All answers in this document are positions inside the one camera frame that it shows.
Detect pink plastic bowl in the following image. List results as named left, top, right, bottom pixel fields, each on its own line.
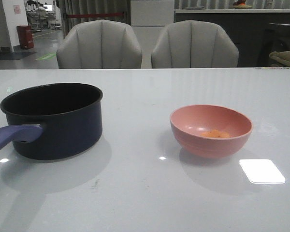
left=170, top=104, right=253, bottom=159

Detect beige upholstered chair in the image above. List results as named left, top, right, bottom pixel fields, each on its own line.
left=56, top=20, right=143, bottom=69
left=151, top=20, right=239, bottom=69

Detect beige cushion at right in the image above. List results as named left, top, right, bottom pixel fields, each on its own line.
left=269, top=51, right=290, bottom=67

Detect left beige upholstered chair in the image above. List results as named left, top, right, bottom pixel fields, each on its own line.
left=56, top=20, right=143, bottom=69

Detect right beige upholstered chair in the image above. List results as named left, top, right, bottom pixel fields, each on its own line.
left=151, top=20, right=239, bottom=69

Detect orange ham pieces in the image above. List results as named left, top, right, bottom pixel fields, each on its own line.
left=201, top=130, right=231, bottom=139

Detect red trash bin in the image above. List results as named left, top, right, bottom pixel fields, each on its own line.
left=16, top=25, right=34, bottom=49

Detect fruit plate on counter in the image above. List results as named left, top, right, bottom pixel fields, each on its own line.
left=232, top=0, right=252, bottom=9

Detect red barrier belt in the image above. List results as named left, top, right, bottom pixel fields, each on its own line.
left=66, top=12, right=125, bottom=18

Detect dark side table right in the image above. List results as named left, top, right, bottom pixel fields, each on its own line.
left=257, top=23, right=290, bottom=67

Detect dark blue saucepan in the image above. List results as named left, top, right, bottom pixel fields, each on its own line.
left=0, top=83, right=103, bottom=160

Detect white cabinet in background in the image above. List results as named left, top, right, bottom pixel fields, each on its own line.
left=130, top=0, right=174, bottom=27

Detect dark counter with white top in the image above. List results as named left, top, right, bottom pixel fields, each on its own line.
left=174, top=9, right=290, bottom=67

